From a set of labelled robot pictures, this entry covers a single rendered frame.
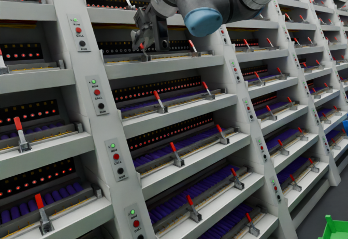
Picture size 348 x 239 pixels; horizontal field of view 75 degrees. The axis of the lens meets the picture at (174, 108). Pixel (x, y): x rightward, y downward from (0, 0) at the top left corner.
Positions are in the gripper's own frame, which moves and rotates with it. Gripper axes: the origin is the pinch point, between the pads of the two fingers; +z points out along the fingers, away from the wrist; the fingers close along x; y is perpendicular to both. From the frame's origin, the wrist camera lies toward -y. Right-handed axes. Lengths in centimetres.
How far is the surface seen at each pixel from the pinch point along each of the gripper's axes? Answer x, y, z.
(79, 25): 21.9, 5.7, -6.0
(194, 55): -25.6, -5.6, -1.8
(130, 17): 2.1, 9.8, -5.6
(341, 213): -79, -103, 2
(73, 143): 32.9, -28.1, 0.3
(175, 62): -11.6, -8.9, -2.8
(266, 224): -35, -86, 11
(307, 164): -98, -81, 15
